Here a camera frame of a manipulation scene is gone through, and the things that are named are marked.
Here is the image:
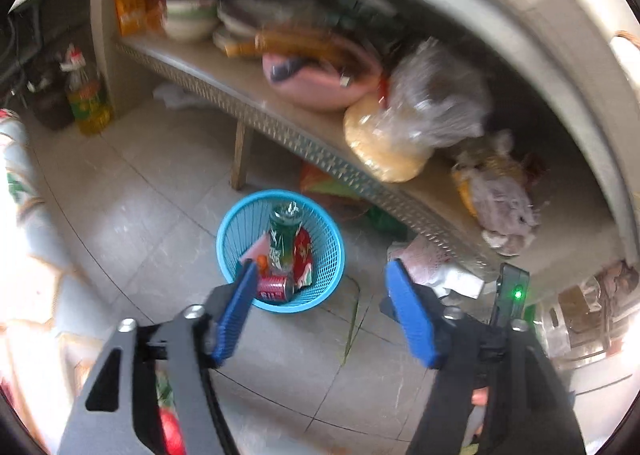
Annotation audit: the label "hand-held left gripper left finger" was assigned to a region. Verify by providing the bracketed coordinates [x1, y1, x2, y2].
[56, 259, 261, 455]

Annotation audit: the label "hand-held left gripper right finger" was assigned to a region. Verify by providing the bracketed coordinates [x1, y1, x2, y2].
[380, 257, 586, 455]

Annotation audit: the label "red milk can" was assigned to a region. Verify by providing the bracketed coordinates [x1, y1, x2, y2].
[256, 275, 296, 305]

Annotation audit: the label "green label plastic bottle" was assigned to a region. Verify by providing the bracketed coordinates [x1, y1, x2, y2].
[268, 202, 305, 271]

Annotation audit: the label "red snack packet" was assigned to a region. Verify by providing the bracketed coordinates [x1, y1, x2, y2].
[292, 227, 315, 288]

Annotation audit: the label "blue plastic basket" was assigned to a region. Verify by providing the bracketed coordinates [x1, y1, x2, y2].
[216, 190, 347, 313]

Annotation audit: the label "pink white plastic bag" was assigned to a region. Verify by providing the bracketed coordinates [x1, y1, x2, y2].
[387, 237, 488, 298]

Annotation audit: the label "plastic bag of dried goods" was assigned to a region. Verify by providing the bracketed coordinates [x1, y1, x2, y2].
[450, 132, 541, 256]

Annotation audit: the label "orange green sack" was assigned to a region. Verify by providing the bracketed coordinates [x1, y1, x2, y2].
[300, 162, 406, 238]

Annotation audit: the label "plastic bag of yellow grain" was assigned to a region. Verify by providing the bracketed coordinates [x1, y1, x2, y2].
[343, 38, 493, 183]

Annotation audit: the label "fruit print tablecloth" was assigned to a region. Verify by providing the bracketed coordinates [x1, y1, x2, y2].
[0, 108, 116, 386]

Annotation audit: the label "metal checker plate shelf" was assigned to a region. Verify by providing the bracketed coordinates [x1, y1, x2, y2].
[115, 32, 621, 281]

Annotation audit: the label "pink plastic basin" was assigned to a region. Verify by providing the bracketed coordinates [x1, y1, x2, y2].
[262, 32, 383, 111]

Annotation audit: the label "cooking oil bottle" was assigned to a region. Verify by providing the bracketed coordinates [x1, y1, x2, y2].
[60, 48, 113, 136]

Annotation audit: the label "dark jar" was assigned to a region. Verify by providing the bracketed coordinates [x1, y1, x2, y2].
[27, 80, 76, 131]

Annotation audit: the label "stack of plates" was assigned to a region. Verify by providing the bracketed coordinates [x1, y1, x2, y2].
[212, 0, 281, 53]

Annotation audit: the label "stack of white bowls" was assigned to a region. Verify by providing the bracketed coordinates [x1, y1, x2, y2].
[164, 0, 221, 42]

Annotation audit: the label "orange packets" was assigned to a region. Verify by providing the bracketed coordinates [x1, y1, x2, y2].
[114, 0, 168, 36]

